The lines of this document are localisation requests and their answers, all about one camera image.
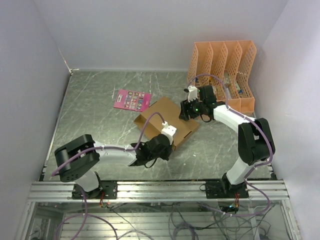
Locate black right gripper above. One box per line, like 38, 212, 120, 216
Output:
178, 96, 205, 122

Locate brown cardboard box sheet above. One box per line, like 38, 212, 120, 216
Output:
134, 96, 200, 151

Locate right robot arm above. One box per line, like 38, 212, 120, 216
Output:
179, 85, 275, 199

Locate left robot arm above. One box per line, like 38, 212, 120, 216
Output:
51, 132, 174, 199

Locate pink book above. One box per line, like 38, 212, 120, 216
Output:
113, 89, 152, 112

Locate orange plastic file rack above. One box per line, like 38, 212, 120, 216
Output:
187, 40, 257, 116

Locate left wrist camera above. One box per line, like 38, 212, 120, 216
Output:
161, 121, 177, 145

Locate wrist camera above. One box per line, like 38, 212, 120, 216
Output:
161, 121, 177, 145
184, 85, 198, 103

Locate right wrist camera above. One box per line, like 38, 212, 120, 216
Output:
184, 85, 198, 103

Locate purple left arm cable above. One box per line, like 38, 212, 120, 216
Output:
51, 111, 166, 240

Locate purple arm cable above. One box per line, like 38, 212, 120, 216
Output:
51, 111, 166, 240
187, 73, 275, 218

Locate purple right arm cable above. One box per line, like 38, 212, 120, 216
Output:
187, 73, 275, 218

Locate loose cables under frame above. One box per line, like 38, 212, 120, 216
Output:
99, 199, 276, 240

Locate aluminium frame rail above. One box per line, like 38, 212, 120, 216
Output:
15, 180, 302, 240

